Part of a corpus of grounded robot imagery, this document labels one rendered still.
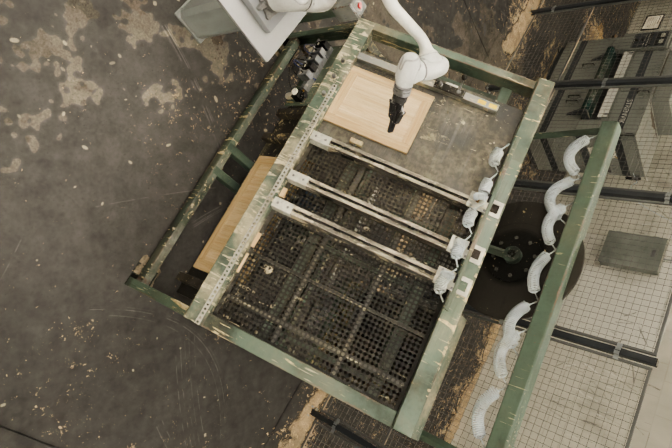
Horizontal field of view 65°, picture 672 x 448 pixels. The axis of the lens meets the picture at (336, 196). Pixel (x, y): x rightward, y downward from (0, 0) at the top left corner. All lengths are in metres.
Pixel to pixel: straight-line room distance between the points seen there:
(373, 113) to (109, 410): 2.57
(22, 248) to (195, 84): 1.48
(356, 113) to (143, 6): 1.50
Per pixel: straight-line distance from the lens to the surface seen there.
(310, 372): 2.81
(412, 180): 3.04
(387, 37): 3.62
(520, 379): 3.02
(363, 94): 3.37
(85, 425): 3.95
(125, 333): 3.81
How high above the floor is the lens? 3.28
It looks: 45 degrees down
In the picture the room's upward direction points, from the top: 99 degrees clockwise
